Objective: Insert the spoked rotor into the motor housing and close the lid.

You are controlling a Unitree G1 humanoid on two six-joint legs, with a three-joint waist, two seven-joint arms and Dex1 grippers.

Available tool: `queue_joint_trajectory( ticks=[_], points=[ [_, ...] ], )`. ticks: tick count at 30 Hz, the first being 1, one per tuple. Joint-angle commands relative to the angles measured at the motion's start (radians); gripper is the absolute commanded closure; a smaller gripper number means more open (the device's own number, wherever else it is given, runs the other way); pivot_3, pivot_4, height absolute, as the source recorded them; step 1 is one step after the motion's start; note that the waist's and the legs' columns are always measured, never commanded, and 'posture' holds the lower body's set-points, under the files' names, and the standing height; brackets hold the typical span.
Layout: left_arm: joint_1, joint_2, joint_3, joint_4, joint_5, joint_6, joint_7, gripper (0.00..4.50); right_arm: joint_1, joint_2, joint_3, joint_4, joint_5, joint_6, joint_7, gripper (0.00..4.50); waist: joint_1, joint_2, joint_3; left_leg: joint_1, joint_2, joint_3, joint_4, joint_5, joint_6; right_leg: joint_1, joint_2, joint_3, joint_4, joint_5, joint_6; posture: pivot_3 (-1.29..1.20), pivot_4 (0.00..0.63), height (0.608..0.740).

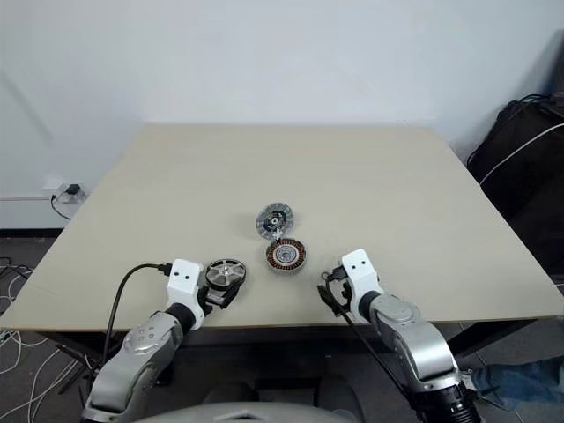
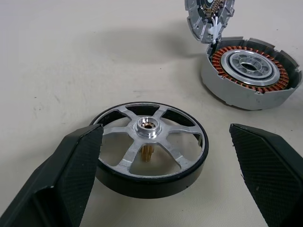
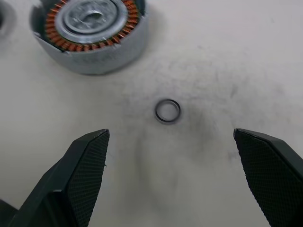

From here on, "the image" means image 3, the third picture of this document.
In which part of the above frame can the silver spoked motor rotor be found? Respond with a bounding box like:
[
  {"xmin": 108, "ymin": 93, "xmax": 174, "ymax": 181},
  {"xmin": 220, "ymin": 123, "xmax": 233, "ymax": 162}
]
[{"xmin": 0, "ymin": 0, "xmax": 18, "ymax": 36}]

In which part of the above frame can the small black ring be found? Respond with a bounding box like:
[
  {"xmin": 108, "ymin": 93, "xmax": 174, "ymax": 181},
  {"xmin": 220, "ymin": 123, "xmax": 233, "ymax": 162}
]
[{"xmin": 154, "ymin": 98, "xmax": 182, "ymax": 125}]

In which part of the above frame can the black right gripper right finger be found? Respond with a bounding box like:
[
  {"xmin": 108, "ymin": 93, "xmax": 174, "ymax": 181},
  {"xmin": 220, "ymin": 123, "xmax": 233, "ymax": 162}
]
[{"xmin": 233, "ymin": 128, "xmax": 303, "ymax": 227}]

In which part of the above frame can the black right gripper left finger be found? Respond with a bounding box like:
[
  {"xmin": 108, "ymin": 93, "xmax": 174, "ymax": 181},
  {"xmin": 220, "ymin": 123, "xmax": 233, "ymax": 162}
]
[{"xmin": 9, "ymin": 129, "xmax": 110, "ymax": 227}]

